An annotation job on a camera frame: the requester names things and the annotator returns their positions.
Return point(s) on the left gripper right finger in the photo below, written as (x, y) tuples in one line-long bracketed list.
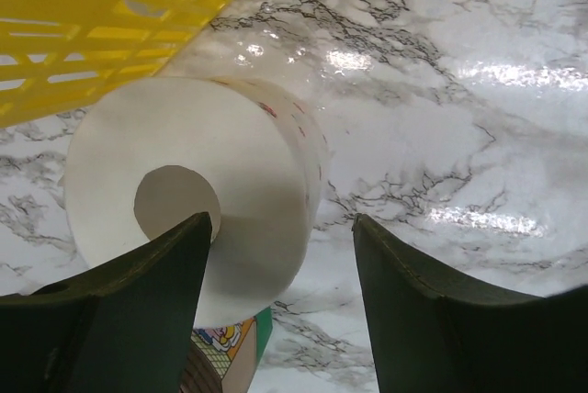
[(433, 328)]

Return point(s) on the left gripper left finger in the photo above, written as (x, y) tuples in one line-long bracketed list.
[(123, 326)]

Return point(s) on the green wrapped roll near left arm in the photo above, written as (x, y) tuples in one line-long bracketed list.
[(224, 360)]

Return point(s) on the yellow plastic shopping basket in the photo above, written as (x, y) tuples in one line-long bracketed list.
[(57, 55)]

